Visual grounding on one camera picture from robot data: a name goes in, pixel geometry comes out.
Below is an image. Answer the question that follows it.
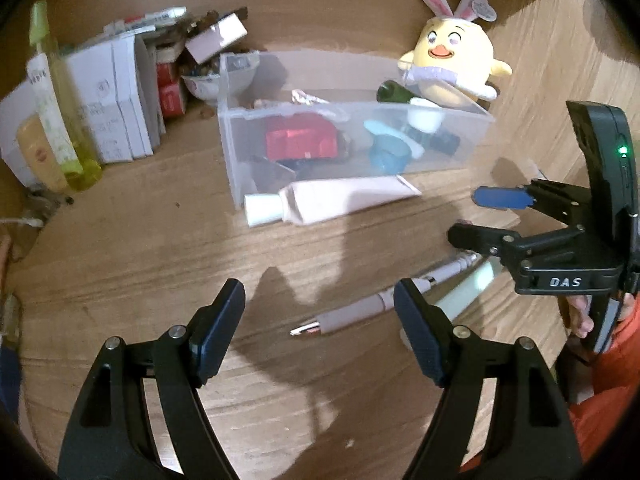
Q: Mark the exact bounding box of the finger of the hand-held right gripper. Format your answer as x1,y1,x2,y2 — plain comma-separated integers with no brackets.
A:
447,222,588,269
474,178,593,233

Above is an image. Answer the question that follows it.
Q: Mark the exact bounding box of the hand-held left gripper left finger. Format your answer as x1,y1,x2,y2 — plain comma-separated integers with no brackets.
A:
57,278,247,480

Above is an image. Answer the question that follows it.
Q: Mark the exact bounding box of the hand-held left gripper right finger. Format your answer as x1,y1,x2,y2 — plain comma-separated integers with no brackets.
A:
393,278,583,480

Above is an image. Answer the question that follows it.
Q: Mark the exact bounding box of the mint green tube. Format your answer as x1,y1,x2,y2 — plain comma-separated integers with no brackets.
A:
434,255,504,322

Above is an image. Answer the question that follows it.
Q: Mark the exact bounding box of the grey pen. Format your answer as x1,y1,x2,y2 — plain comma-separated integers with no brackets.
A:
290,252,484,337

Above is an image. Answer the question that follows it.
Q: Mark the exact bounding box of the white round jar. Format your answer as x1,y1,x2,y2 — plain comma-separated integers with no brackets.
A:
406,97,446,134

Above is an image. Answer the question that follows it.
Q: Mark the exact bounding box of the white cream tube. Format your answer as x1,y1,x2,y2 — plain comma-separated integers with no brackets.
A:
244,175,424,228

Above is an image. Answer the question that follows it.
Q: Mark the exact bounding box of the clear plastic storage box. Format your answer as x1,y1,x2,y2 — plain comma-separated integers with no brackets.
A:
216,51,496,210

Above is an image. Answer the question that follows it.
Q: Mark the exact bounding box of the black case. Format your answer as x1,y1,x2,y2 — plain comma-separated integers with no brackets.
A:
245,155,351,182

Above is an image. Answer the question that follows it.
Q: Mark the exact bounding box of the shiny red box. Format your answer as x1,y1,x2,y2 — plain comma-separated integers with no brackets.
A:
265,112,339,161

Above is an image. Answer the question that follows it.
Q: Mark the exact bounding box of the person's right forearm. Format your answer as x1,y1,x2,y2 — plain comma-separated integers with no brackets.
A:
555,292,640,477

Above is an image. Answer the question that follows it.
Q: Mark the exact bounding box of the person's right hand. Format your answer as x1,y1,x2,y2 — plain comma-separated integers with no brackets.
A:
562,294,596,339

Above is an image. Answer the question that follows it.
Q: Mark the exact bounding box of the yellow chick bunny plush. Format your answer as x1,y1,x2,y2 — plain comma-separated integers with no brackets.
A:
397,0,513,109

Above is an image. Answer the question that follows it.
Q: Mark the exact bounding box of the dark green bottle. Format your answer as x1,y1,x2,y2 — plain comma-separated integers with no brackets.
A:
376,79,418,105

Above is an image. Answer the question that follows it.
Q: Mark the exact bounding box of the silver foil wrapper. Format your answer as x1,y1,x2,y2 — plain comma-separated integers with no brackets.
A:
290,88,332,107

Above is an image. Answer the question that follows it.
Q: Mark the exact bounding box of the red carton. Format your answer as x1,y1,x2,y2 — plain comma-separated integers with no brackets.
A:
156,60,181,86
159,83,190,119

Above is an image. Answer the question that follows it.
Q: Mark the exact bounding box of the white bowl of trinkets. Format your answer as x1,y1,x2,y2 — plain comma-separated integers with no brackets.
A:
181,59,224,104

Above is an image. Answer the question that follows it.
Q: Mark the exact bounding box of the yellow bottle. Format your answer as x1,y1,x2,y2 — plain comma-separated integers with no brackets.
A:
15,115,69,194

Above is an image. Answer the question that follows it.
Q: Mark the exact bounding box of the yellow-green spray bottle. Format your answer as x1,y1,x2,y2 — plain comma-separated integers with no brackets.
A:
29,0,104,192

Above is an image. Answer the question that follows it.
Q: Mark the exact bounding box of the large white cardboard box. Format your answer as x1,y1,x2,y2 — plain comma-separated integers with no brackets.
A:
0,55,71,191

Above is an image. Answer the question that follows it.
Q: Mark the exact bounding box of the pile of papers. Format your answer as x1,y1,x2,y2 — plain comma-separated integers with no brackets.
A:
102,6,248,47

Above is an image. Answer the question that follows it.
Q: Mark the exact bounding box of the white and red tube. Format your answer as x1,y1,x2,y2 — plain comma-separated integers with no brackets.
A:
125,7,189,24

